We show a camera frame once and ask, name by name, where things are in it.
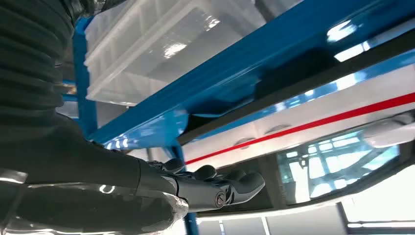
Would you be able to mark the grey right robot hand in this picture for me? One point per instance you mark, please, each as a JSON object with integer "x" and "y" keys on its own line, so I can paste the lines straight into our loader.
{"x": 81, "y": 181}

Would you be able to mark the blue metal shelf rack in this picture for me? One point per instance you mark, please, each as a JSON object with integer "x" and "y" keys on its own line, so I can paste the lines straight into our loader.
{"x": 227, "y": 74}

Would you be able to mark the white vehicle with red stripe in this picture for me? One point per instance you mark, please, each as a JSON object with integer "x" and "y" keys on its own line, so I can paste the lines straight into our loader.
{"x": 324, "y": 110}

